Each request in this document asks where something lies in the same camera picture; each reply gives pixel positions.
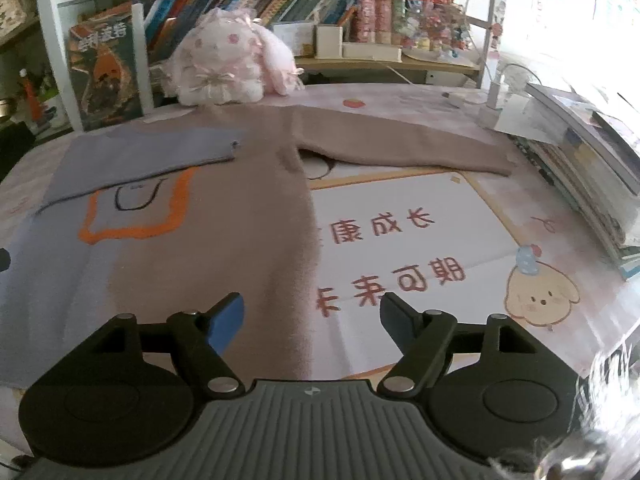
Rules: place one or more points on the large orange cover book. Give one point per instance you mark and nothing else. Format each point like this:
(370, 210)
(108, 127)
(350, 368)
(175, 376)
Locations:
(107, 80)

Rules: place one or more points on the hanging ornament with red tassel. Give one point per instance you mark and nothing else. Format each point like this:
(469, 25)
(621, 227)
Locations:
(30, 100)

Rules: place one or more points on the row of patterned tubes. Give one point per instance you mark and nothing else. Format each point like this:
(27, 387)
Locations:
(385, 17)

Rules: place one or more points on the fuzzy grey cloth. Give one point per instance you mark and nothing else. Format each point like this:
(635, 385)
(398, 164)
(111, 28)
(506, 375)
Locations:
(610, 410)

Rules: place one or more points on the flat white box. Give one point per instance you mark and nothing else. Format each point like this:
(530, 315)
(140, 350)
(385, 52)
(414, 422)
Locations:
(372, 52)

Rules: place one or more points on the stack of books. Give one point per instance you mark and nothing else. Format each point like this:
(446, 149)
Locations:
(590, 175)

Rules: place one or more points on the pink frilly plush toy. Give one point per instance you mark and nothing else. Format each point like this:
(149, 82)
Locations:
(225, 60)

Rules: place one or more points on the row of colourful books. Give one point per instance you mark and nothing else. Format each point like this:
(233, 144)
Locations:
(280, 0)

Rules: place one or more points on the white frame bookshelf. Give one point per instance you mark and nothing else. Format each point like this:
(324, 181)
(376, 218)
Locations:
(60, 60)

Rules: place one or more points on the tan and lavender sweater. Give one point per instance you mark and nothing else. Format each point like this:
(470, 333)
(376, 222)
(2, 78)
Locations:
(225, 185)

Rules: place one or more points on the white paper sheet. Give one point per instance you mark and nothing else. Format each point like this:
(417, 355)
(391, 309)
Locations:
(525, 120)

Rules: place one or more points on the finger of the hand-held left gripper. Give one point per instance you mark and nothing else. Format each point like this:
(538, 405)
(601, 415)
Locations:
(4, 260)

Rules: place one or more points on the beige box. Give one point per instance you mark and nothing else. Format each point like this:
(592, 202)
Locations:
(295, 37)

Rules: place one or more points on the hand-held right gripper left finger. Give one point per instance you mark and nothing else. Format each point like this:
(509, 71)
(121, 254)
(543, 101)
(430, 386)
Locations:
(227, 325)

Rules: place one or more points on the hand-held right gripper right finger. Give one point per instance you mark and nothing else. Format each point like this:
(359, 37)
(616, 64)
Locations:
(395, 321)

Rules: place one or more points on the white pen holder box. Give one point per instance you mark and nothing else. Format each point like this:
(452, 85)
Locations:
(329, 42)

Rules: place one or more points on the cluster of small figurines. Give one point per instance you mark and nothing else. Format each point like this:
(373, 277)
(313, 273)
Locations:
(440, 35)

